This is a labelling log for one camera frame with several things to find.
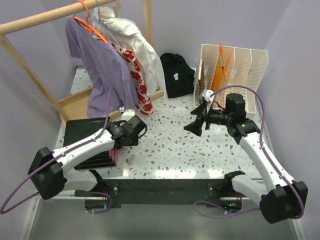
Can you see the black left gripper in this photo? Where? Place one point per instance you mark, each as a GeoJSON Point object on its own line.
{"type": "Point", "coordinates": [125, 142]}

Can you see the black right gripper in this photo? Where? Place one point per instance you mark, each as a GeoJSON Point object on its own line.
{"type": "Point", "coordinates": [196, 126]}

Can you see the pink drawer tray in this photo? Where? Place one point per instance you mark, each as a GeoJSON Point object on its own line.
{"type": "Point", "coordinates": [114, 155]}

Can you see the Three Days To See book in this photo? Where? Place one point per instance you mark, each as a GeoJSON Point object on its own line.
{"type": "Point", "coordinates": [199, 82]}

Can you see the orange folder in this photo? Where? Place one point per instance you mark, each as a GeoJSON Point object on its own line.
{"type": "Point", "coordinates": [225, 62]}

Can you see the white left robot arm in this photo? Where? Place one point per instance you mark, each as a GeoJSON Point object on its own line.
{"type": "Point", "coordinates": [52, 171]}

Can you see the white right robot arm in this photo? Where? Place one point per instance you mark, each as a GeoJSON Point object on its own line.
{"type": "Point", "coordinates": [280, 197]}

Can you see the red white patterned garment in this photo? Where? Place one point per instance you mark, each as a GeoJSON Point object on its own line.
{"type": "Point", "coordinates": [144, 105]}

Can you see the beige eraser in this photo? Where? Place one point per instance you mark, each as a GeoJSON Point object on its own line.
{"type": "Point", "coordinates": [131, 160]}

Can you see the black folded garment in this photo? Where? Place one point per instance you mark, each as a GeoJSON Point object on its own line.
{"type": "Point", "coordinates": [179, 77]}

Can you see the black drawer organizer box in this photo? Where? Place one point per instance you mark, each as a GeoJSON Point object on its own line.
{"type": "Point", "coordinates": [76, 130]}

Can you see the purple t-shirt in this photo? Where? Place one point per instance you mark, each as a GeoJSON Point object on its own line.
{"type": "Point", "coordinates": [113, 86]}

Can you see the wooden clothes rack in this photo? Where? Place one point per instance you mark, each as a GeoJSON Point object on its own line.
{"type": "Point", "coordinates": [22, 106]}

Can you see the cream file organizer rack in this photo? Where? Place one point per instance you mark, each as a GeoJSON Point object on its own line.
{"type": "Point", "coordinates": [248, 69]}

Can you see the white shirt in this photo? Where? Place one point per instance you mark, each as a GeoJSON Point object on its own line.
{"type": "Point", "coordinates": [130, 37]}

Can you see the light blue clothes hanger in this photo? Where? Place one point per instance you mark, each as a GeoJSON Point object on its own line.
{"type": "Point", "coordinates": [99, 21]}

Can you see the orange clothes hanger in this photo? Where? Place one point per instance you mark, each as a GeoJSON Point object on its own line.
{"type": "Point", "coordinates": [87, 26]}

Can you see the wooden clothes hanger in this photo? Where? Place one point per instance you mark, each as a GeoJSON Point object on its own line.
{"type": "Point", "coordinates": [117, 8]}

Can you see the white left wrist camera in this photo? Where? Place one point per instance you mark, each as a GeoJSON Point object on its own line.
{"type": "Point", "coordinates": [126, 114]}

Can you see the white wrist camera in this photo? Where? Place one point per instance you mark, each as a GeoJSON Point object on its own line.
{"type": "Point", "coordinates": [126, 114]}
{"type": "Point", "coordinates": [206, 95]}

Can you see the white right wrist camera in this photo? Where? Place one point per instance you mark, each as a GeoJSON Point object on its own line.
{"type": "Point", "coordinates": [206, 95]}

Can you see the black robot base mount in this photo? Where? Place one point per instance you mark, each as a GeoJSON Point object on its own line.
{"type": "Point", "coordinates": [169, 191]}

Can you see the aluminium rail frame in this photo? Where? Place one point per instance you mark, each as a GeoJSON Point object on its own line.
{"type": "Point", "coordinates": [270, 176]}

